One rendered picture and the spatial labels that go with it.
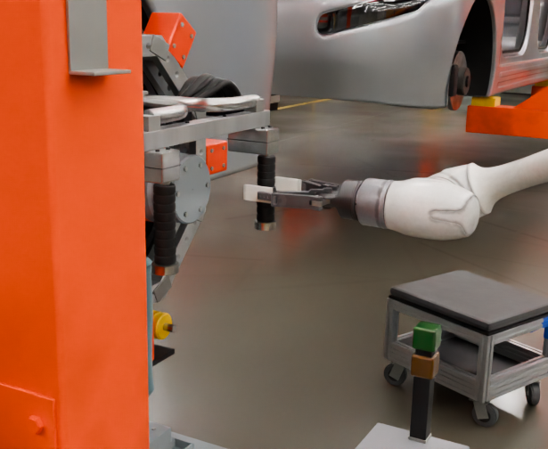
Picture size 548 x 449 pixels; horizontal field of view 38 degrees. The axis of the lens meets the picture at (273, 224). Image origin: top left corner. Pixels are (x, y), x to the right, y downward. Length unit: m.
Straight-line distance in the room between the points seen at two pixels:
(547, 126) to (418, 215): 3.52
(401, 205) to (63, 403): 0.73
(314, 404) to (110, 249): 1.69
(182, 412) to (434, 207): 1.32
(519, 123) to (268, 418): 2.94
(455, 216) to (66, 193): 0.75
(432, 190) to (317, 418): 1.20
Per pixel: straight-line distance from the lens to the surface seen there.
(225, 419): 2.47
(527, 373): 2.59
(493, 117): 4.97
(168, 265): 1.32
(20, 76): 0.88
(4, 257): 0.94
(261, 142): 1.56
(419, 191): 1.43
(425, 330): 1.38
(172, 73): 1.66
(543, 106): 4.92
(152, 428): 1.95
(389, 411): 2.56
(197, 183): 1.49
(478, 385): 2.44
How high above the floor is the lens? 1.16
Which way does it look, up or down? 14 degrees down
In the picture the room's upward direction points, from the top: 1 degrees clockwise
